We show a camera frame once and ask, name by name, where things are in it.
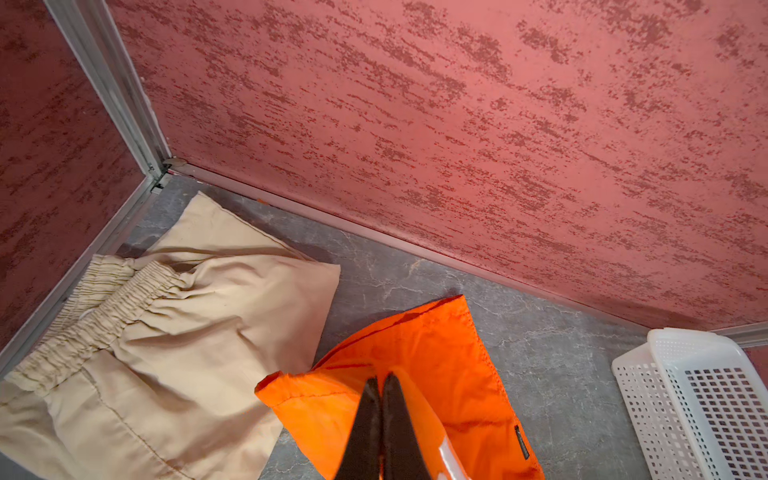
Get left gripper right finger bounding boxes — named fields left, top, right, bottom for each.
left=382, top=373, right=431, bottom=480

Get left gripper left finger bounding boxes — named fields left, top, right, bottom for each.
left=334, top=377, right=381, bottom=480

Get orange shorts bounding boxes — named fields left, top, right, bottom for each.
left=255, top=296, right=544, bottom=479

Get beige shorts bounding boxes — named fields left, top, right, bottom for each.
left=1, top=193, right=340, bottom=479

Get white plastic basket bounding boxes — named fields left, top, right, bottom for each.
left=612, top=328, right=767, bottom=480

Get left corner aluminium post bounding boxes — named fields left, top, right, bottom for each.
left=45, top=0, right=172, bottom=181

